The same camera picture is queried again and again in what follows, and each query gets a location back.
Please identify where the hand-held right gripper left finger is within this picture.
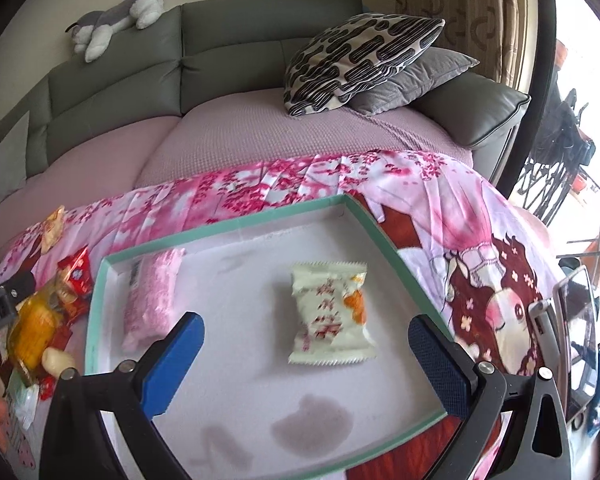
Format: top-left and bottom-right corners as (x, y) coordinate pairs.
(39, 311), (206, 480)

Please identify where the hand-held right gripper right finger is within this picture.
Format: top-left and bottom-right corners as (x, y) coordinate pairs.
(407, 314), (573, 480)

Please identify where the yellow snack packet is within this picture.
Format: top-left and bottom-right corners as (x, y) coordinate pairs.
(7, 292), (73, 381)

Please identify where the cream jelly cup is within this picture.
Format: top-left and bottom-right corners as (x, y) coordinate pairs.
(41, 347), (77, 378)

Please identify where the large red snack packet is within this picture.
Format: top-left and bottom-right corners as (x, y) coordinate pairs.
(56, 247), (92, 321)

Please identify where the orange roll cake packet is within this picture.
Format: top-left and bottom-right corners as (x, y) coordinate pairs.
(40, 206), (67, 253)

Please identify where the teal-edged white tray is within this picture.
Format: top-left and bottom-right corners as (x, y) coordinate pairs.
(82, 194), (453, 480)

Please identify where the pink snack packet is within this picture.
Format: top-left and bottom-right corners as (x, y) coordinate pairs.
(121, 247), (186, 352)

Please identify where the white snack packet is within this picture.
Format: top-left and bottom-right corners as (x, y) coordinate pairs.
(287, 261), (377, 365)

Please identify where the pink printed blanket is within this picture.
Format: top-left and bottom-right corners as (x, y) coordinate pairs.
(0, 150), (571, 480)

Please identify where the white cushion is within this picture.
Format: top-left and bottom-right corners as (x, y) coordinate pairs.
(0, 110), (31, 196)

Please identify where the black metal rack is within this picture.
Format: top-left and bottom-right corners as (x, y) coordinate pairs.
(522, 87), (596, 226)

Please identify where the grey pillow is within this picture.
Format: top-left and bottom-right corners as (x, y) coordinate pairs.
(350, 47), (481, 116)

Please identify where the black and white patterned pillow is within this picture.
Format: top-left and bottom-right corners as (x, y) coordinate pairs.
(283, 12), (446, 117)

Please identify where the grey and white plush toy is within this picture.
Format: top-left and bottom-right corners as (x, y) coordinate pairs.
(65, 0), (172, 63)

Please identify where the grey leather sofa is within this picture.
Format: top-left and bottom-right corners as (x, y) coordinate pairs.
(0, 0), (531, 221)

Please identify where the beige patterned curtain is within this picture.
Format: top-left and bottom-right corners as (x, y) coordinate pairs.
(395, 0), (546, 91)

